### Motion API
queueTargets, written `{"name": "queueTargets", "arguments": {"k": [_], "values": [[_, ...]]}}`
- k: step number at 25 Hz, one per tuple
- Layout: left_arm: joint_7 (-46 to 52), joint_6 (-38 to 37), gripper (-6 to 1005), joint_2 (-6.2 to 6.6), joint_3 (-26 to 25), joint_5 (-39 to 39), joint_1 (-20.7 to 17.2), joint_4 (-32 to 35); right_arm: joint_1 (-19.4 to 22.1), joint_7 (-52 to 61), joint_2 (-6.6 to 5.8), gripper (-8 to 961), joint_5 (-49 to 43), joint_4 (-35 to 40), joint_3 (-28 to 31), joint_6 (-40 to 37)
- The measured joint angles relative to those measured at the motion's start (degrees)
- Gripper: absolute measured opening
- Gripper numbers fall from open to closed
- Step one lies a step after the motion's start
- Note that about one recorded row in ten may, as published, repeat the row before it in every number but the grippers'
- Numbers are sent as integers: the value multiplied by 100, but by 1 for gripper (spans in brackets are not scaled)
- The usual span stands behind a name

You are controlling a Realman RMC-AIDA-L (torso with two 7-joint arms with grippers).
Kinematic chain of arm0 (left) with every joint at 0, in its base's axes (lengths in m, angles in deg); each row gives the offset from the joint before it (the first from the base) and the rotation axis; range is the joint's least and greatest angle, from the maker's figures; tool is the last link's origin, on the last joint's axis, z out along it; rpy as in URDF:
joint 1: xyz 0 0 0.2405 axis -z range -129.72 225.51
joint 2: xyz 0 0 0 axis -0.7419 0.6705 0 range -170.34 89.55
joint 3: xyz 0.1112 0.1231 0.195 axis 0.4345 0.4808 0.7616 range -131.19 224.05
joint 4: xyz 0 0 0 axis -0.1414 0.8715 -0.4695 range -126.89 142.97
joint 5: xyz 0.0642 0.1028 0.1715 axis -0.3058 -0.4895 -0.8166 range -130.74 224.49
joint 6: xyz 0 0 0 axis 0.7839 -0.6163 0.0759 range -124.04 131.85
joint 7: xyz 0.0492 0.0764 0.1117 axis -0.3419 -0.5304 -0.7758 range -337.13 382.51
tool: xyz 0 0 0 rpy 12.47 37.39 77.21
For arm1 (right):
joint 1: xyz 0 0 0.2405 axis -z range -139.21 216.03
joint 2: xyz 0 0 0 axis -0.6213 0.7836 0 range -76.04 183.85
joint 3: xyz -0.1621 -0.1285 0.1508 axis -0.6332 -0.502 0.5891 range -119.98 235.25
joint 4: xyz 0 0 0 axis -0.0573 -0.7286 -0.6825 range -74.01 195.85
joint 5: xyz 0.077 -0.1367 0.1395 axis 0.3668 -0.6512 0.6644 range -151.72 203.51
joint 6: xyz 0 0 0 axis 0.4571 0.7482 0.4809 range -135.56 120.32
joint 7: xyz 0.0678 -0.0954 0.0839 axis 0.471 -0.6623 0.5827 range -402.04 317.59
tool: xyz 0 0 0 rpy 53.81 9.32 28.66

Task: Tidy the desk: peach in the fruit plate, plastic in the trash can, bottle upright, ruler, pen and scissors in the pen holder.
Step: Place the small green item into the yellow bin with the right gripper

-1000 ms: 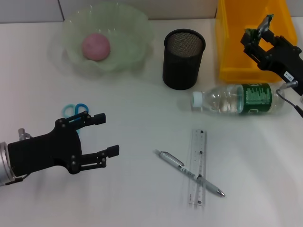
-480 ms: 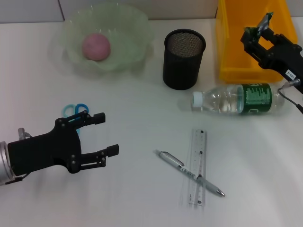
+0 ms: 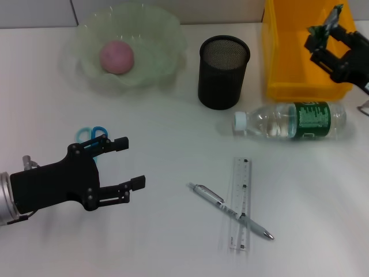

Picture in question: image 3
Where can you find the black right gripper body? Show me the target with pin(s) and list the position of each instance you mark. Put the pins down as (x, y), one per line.
(357, 63)

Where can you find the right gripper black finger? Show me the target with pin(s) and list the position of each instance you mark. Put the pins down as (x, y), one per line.
(324, 60)
(347, 36)

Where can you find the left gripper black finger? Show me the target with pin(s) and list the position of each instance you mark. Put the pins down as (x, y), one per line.
(138, 182)
(121, 143)

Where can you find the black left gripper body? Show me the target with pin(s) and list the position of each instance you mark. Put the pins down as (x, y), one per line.
(54, 184)

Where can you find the green plastic wrapper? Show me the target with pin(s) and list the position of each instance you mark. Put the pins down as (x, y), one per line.
(331, 20)

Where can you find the clear bottle with green label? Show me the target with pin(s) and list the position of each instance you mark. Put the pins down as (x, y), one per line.
(312, 119)

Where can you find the pink toy peach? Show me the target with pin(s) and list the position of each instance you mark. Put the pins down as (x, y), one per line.
(116, 57)

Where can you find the blue and teal scissors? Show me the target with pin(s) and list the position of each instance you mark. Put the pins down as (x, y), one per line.
(98, 131)

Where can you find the silver ballpoint pen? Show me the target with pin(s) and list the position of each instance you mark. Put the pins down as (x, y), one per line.
(216, 202)

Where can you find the clear plastic ruler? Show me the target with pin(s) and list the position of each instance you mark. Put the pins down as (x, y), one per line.
(243, 179)

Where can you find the green translucent fruit bowl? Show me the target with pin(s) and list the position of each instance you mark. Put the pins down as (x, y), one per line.
(161, 43)

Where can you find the yellow plastic bin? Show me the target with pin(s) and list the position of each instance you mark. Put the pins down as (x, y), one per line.
(282, 57)

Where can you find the black mesh cup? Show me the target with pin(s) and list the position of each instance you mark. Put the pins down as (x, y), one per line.
(222, 80)

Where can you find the grey vertical wall trim strip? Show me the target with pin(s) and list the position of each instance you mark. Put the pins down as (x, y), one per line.
(74, 13)

